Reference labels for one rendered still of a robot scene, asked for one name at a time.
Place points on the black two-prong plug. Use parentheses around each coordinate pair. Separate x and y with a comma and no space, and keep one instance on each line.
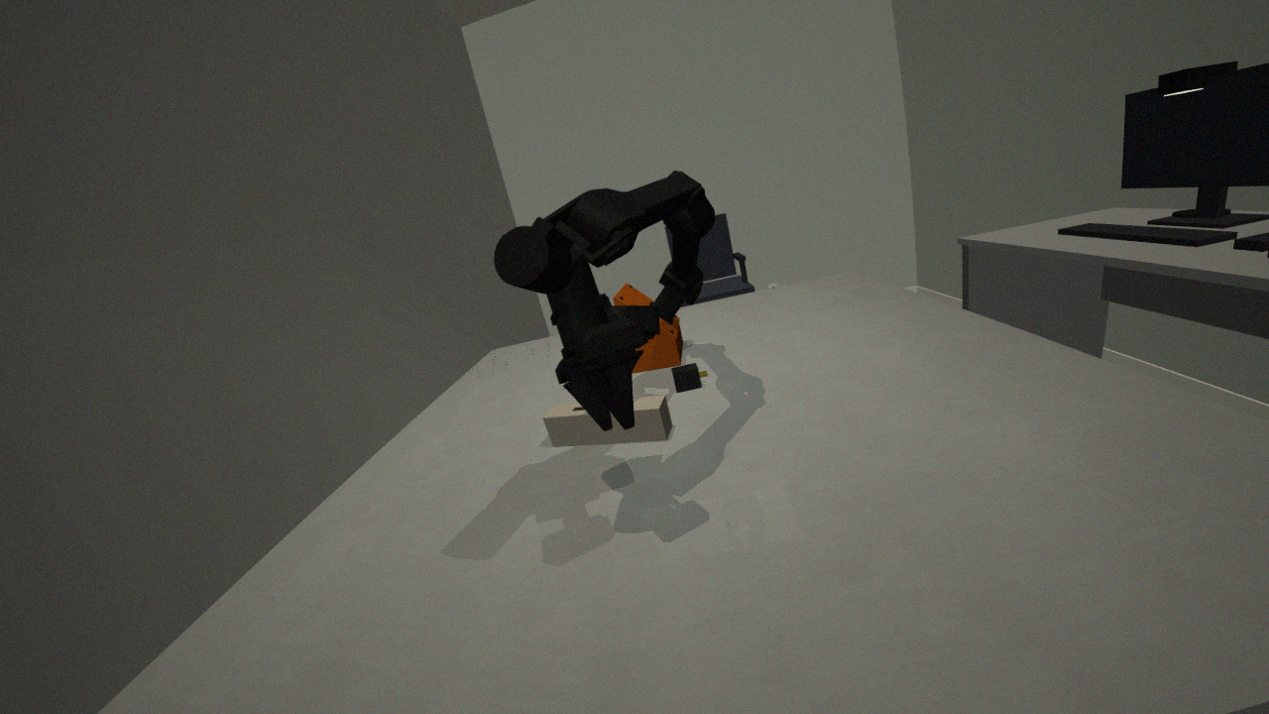
(687,377)

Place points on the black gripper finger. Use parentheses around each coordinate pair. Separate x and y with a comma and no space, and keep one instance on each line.
(586,396)
(613,382)

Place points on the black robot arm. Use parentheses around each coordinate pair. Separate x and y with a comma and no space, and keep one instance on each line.
(600,226)

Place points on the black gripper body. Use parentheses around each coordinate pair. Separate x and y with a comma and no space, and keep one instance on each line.
(586,335)

